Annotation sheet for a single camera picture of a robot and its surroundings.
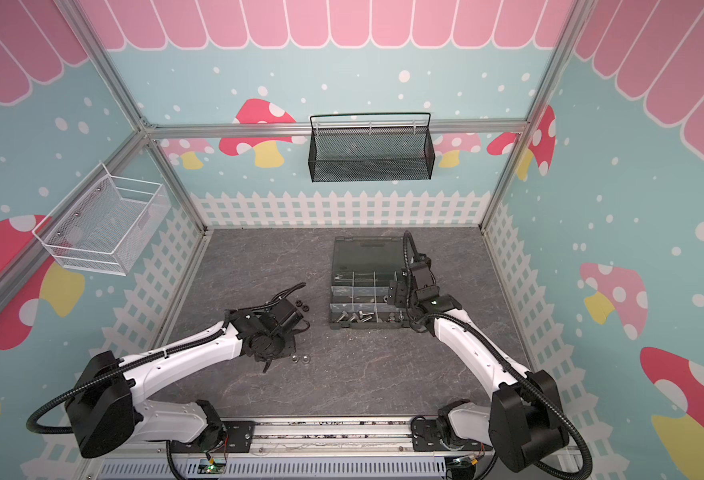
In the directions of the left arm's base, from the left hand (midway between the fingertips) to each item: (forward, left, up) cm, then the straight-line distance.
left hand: (286, 353), depth 82 cm
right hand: (+17, -33, +8) cm, 38 cm away
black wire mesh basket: (+56, -23, +30) cm, 68 cm away
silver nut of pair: (0, -5, -5) cm, 7 cm away
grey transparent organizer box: (+33, -21, -4) cm, 39 cm away
